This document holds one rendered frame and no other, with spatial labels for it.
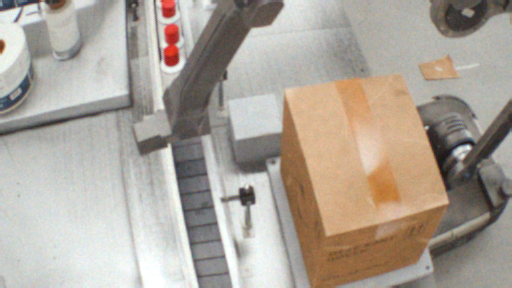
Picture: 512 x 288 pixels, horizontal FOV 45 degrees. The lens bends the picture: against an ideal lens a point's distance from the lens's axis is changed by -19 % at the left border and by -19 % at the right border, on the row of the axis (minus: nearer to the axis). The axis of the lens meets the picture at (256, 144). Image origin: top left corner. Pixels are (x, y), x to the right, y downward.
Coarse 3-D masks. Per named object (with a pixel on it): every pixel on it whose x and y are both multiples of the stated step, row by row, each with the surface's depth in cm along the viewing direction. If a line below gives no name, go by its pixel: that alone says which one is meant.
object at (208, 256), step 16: (160, 48) 169; (176, 144) 154; (192, 144) 154; (176, 160) 151; (192, 160) 151; (176, 176) 149; (192, 176) 150; (192, 192) 147; (208, 192) 147; (192, 208) 145; (208, 208) 145; (192, 224) 143; (208, 224) 143; (192, 240) 141; (208, 240) 141; (192, 256) 139; (208, 256) 139; (224, 256) 139; (208, 272) 137; (224, 272) 137
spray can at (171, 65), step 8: (168, 48) 142; (176, 48) 141; (168, 56) 141; (176, 56) 141; (160, 64) 145; (168, 64) 143; (176, 64) 143; (168, 72) 144; (176, 72) 144; (168, 80) 146
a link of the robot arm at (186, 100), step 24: (240, 0) 96; (264, 0) 91; (216, 24) 101; (240, 24) 100; (264, 24) 96; (216, 48) 105; (192, 72) 112; (216, 72) 112; (168, 96) 124; (192, 96) 117; (168, 120) 124; (192, 120) 123
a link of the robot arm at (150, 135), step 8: (160, 112) 129; (144, 120) 129; (152, 120) 129; (160, 120) 129; (136, 128) 129; (144, 128) 128; (152, 128) 128; (160, 128) 128; (168, 128) 128; (184, 128) 123; (192, 128) 123; (136, 136) 128; (144, 136) 128; (152, 136) 128; (160, 136) 128; (168, 136) 128; (184, 136) 125; (192, 136) 126; (136, 144) 128; (144, 144) 129; (152, 144) 130; (160, 144) 130; (144, 152) 130; (152, 152) 132
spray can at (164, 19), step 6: (168, 0) 150; (174, 0) 150; (162, 6) 149; (168, 6) 149; (174, 6) 149; (162, 12) 150; (168, 12) 150; (174, 12) 151; (162, 18) 152; (168, 18) 151; (174, 18) 152; (180, 18) 153; (162, 24) 152; (180, 24) 155; (162, 30) 154; (180, 30) 156; (162, 36) 156
